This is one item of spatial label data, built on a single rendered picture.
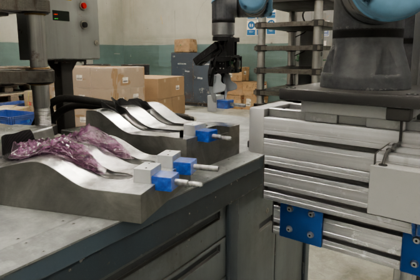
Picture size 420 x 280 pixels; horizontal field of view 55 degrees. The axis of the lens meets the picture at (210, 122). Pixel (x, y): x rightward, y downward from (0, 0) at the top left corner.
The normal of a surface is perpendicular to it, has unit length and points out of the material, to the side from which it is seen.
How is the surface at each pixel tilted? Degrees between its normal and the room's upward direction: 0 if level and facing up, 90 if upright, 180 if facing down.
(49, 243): 0
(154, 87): 90
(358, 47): 73
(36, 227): 0
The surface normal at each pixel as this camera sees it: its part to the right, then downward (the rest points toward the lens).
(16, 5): 0.33, 0.16
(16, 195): -0.29, 0.16
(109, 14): 0.84, 0.09
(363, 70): -0.35, -0.15
